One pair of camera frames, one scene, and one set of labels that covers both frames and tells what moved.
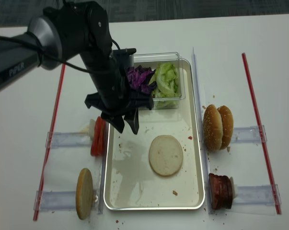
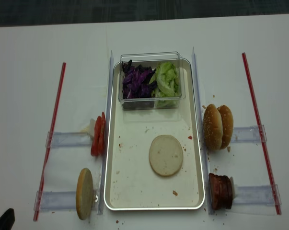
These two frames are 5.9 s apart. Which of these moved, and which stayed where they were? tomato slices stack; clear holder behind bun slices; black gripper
Moved: black gripper
Stayed: clear holder behind bun slices; tomato slices stack
